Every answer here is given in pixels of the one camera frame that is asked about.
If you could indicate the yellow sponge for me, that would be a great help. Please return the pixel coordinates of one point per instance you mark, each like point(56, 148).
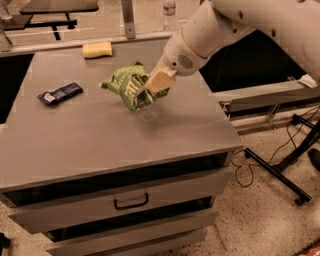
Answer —
point(95, 50)

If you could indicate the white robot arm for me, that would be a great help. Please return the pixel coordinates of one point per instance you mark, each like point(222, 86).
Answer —
point(294, 25)

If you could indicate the black background table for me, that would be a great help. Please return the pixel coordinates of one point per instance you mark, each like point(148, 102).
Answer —
point(22, 20)

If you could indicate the black drawer handle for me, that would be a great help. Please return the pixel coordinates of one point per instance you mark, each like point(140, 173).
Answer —
point(132, 203)

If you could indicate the grey metal rail frame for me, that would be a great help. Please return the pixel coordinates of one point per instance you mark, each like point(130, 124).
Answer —
point(116, 20)

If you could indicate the clear plastic water bottle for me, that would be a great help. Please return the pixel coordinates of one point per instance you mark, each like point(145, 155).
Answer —
point(169, 15)

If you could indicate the grey drawer cabinet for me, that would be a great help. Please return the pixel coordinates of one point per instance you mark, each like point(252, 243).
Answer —
point(62, 166)

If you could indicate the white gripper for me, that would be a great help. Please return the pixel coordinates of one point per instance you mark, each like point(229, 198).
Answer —
point(180, 55)

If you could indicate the green jalapeno chip bag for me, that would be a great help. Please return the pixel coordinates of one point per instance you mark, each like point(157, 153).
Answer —
point(129, 83)

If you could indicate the black stand base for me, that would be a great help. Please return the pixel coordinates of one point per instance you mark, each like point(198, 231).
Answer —
point(306, 146)

